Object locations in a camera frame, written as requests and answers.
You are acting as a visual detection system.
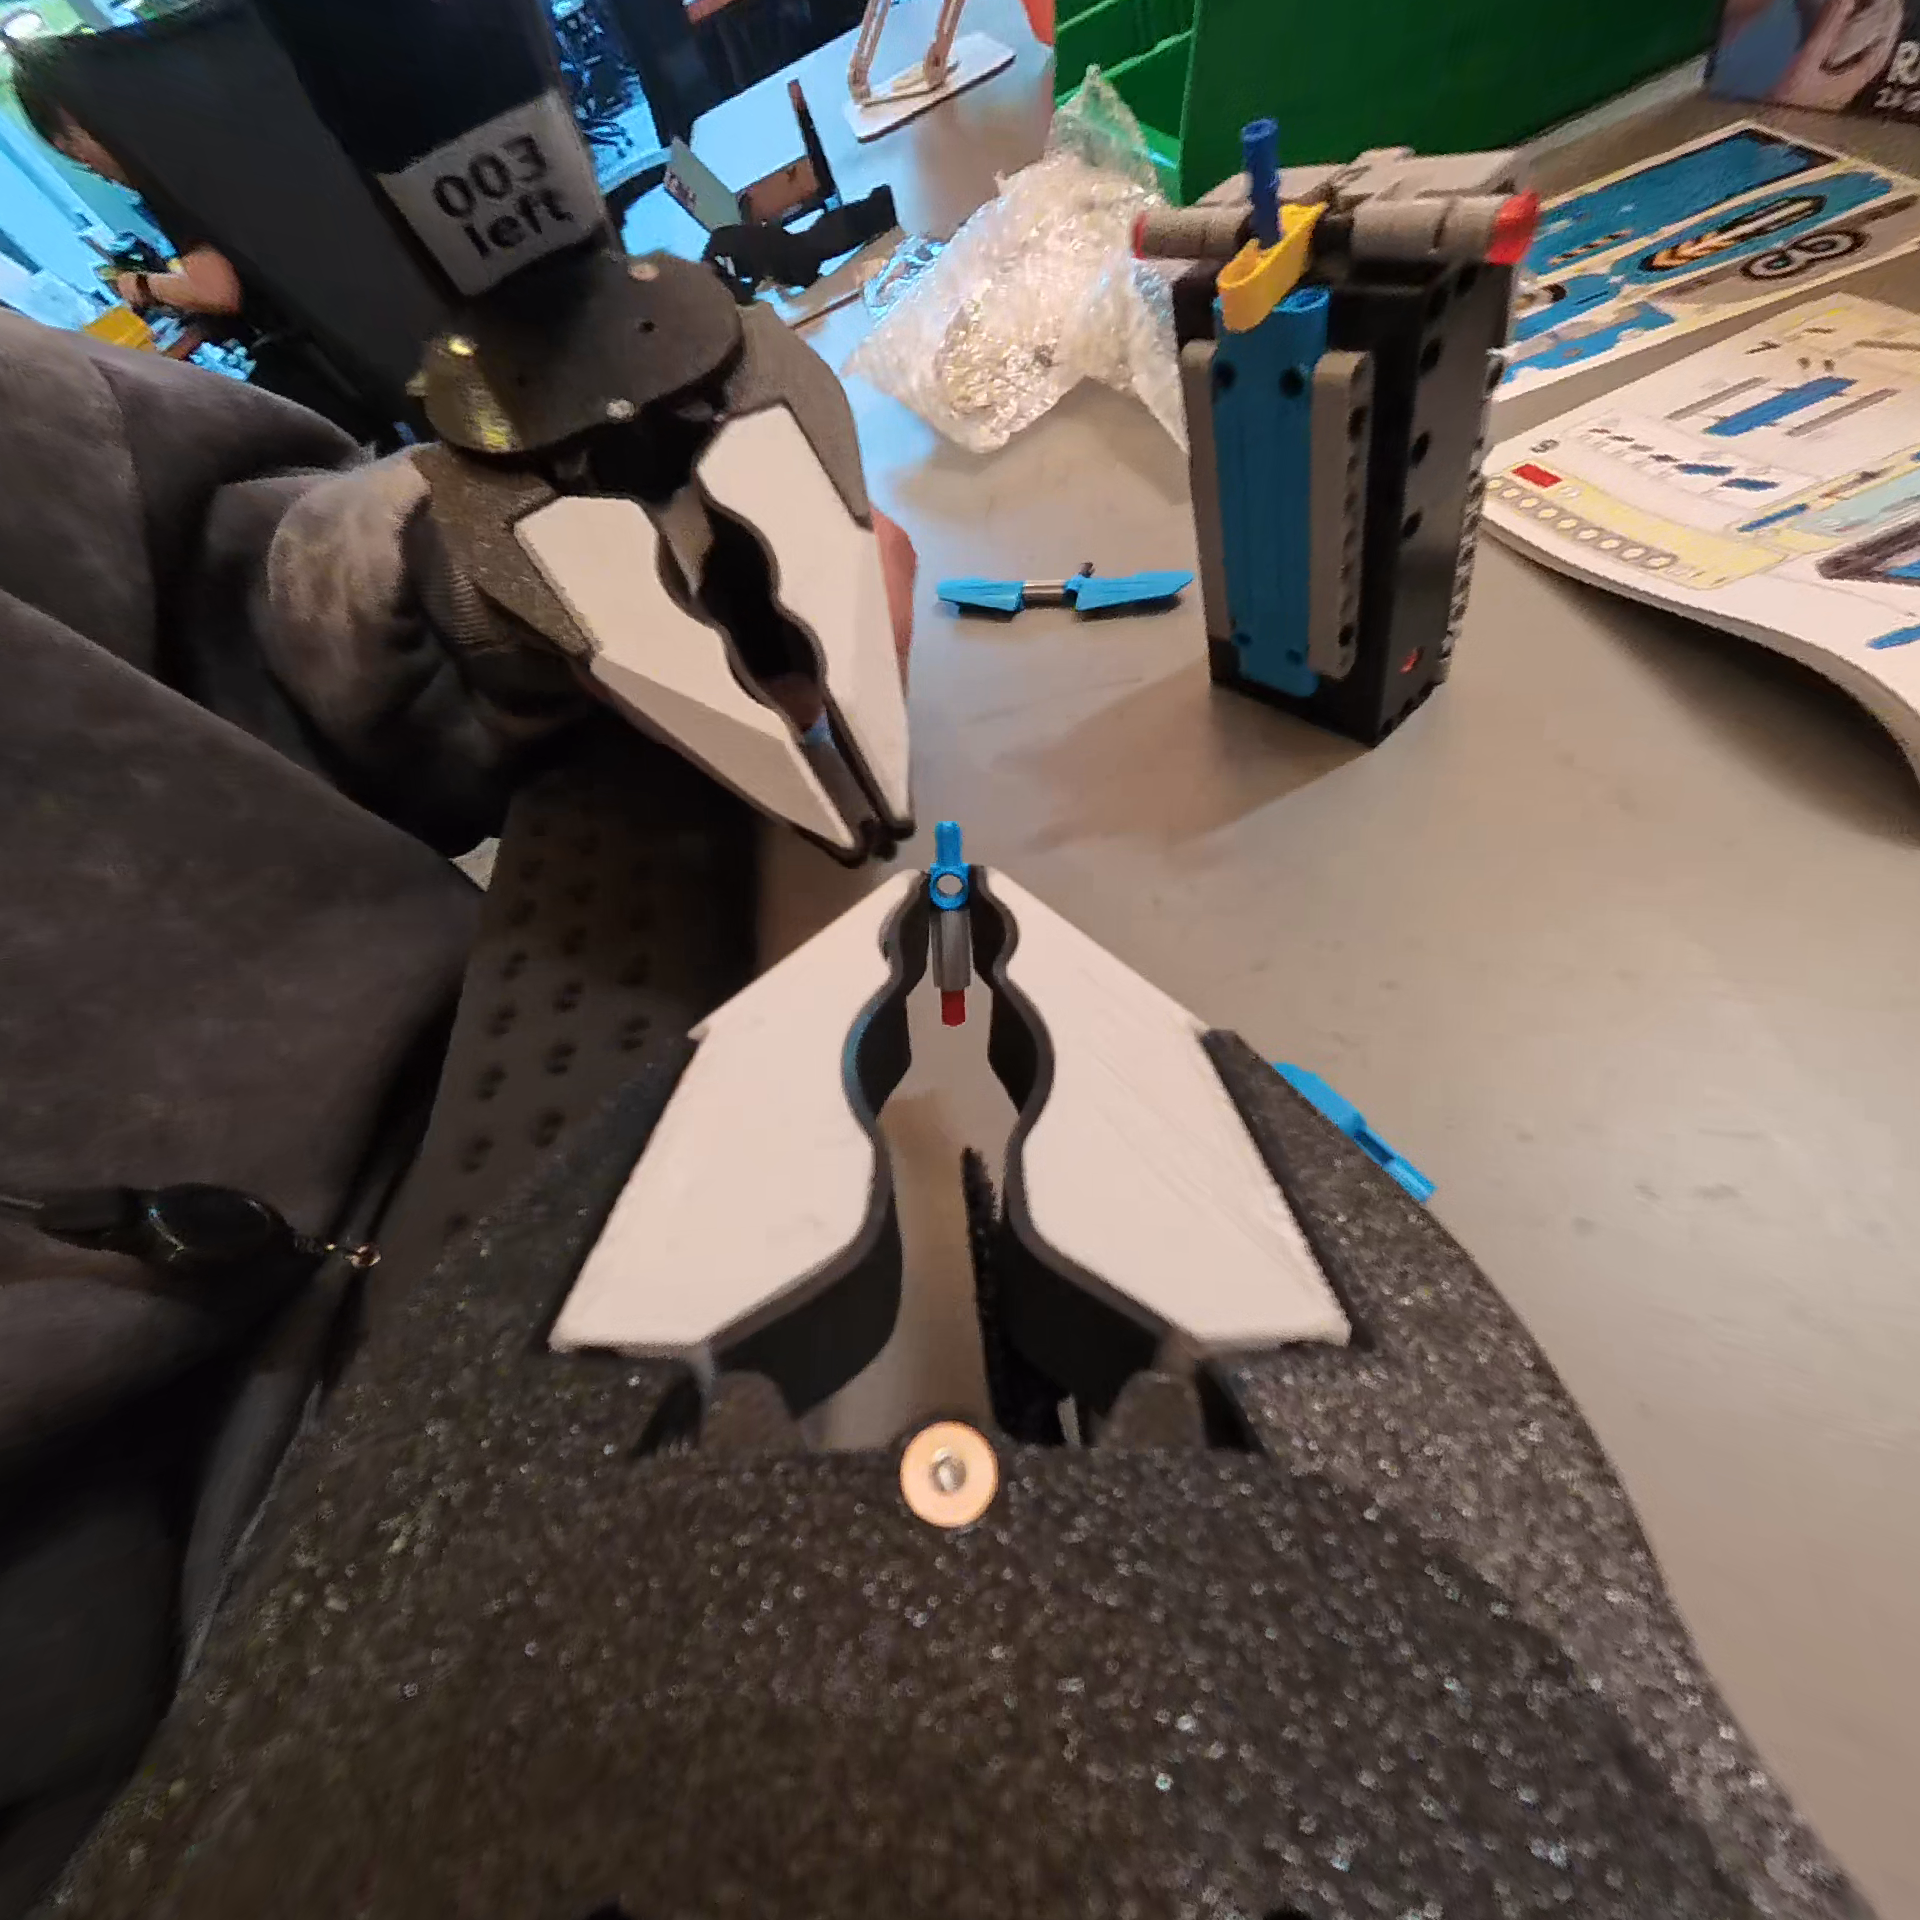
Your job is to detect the black perforated panel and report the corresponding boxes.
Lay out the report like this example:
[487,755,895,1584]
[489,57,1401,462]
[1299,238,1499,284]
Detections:
[374,721,777,1292]

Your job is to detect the black phone stand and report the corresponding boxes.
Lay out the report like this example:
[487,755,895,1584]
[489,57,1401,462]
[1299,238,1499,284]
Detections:
[667,84,902,292]

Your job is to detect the blue grey axle assembly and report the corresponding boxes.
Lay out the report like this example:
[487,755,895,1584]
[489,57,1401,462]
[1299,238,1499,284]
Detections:
[1021,565,1195,620]

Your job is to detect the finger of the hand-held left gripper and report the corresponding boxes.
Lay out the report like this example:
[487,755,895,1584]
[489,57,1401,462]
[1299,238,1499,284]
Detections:
[697,408,921,842]
[511,489,877,864]

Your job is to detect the black blue brick model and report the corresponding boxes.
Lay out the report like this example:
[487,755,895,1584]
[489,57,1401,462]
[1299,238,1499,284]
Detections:
[1136,122,1537,746]

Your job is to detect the instruction booklet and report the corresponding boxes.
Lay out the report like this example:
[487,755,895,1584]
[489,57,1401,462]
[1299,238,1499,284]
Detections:
[1486,301,1920,781]

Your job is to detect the robot kit box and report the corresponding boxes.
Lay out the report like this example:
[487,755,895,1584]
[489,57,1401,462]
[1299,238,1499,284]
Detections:
[1712,0,1920,117]

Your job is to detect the black office chair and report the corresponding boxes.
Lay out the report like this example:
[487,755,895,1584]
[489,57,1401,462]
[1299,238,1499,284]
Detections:
[75,0,453,422]

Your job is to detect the blue sticker sheet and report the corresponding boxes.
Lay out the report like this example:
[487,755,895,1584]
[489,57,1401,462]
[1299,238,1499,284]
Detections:
[1494,122,1920,398]

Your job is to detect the clear plastic bag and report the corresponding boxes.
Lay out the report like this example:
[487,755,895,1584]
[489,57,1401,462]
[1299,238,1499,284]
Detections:
[854,75,1186,453]

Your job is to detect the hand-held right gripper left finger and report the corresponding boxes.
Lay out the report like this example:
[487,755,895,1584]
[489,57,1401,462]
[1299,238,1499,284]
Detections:
[550,870,931,1397]

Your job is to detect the person's left forearm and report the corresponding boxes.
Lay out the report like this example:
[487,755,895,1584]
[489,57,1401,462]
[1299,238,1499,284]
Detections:
[255,451,601,858]

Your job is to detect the white table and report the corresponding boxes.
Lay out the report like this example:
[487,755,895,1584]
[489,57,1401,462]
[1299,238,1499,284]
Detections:
[601,0,1087,338]

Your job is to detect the person's left hand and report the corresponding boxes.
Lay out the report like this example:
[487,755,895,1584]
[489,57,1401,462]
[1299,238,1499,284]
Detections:
[871,512,921,662]

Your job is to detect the grey desk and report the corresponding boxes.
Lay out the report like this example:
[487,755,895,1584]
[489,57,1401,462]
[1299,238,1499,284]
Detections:
[495,0,1920,1920]

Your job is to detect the green plastic bin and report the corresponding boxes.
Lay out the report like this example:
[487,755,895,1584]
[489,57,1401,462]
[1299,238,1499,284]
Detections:
[1051,0,1728,201]

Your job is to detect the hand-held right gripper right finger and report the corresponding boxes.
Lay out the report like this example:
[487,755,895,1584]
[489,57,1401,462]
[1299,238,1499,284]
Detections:
[975,870,1358,1397]

